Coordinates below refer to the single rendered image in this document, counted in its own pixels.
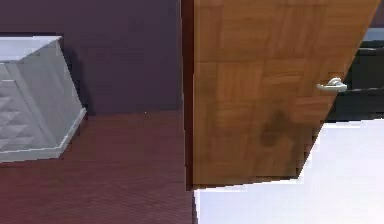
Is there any brown wooden room door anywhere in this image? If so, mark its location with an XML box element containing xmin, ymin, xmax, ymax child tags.
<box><xmin>192</xmin><ymin>0</ymin><xmax>382</xmax><ymax>191</ymax></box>

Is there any silver door handle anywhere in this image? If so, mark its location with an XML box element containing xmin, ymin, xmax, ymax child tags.
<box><xmin>316</xmin><ymin>77</ymin><xmax>348</xmax><ymax>93</ymax></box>

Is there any black cabinet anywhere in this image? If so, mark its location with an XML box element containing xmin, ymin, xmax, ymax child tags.
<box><xmin>326</xmin><ymin>39</ymin><xmax>384</xmax><ymax>123</ymax></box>

